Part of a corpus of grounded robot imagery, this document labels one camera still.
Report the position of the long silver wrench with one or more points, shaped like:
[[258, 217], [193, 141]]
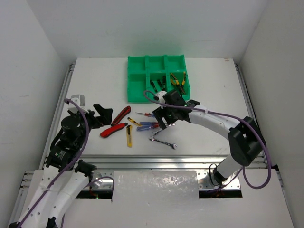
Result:
[[172, 145]]

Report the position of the aluminium rail frame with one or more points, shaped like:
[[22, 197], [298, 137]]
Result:
[[214, 82]]

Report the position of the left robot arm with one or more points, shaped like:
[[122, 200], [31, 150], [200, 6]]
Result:
[[65, 174]]

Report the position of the blue screwdriver thin shaft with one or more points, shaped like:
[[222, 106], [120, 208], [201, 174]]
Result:
[[145, 114]]

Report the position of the blue screwdriver lower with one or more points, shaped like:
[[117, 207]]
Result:
[[146, 128]]

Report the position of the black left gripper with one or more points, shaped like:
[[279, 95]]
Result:
[[94, 118]]

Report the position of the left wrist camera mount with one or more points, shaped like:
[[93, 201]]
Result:
[[79, 100]]

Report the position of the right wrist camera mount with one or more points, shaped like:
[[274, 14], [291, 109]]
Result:
[[159, 96]]

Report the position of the yellow needle nose pliers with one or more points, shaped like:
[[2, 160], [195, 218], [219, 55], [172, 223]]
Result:
[[183, 83]]

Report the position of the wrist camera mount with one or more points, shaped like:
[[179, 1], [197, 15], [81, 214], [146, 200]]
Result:
[[159, 96], [79, 100]]

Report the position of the black red utility knife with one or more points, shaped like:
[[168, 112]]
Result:
[[121, 115]]

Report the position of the blue screwdriver middle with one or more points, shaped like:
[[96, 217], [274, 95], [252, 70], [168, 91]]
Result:
[[148, 123]]

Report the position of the small yellow box cutter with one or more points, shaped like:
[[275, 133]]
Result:
[[134, 122]]

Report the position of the large yellow box cutter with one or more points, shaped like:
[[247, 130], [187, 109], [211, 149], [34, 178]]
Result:
[[129, 136]]

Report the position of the yellow handled pliers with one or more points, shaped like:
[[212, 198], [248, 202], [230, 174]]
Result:
[[174, 81]]

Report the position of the green six-compartment bin tray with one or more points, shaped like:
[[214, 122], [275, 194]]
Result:
[[143, 69]]

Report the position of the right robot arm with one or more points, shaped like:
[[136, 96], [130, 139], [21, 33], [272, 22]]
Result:
[[243, 135]]

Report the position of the black green precision screwdriver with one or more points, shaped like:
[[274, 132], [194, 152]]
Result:
[[160, 84]]

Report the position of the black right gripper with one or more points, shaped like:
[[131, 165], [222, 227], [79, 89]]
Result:
[[160, 112]]

